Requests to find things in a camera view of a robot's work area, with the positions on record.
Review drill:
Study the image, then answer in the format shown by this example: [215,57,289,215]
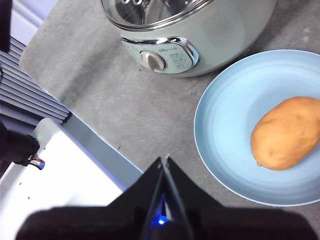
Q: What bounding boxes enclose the brown potato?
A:
[250,96,320,172]

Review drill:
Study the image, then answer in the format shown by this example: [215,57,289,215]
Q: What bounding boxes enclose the blue round plate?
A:
[193,49,320,207]

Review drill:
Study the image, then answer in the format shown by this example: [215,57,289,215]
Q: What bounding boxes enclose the black plug with wires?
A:
[0,119,46,173]

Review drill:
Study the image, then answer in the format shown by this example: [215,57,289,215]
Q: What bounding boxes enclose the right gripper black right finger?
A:
[163,154,320,240]

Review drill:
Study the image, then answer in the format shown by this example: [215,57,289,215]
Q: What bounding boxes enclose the white flat base housing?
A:
[0,134,126,240]

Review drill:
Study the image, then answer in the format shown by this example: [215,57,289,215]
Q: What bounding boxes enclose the ribbed grey metal panel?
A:
[0,34,71,126]

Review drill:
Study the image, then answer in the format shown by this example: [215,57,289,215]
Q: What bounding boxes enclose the black upright post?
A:
[0,0,14,54]

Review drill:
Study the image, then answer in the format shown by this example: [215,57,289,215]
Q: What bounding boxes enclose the white rounded camera unit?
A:
[33,117,65,154]

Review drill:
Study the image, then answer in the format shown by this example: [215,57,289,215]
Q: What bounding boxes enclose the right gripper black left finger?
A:
[16,156,166,240]

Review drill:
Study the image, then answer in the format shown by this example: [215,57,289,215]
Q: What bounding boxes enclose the pale green electric steamer pot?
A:
[101,0,277,78]

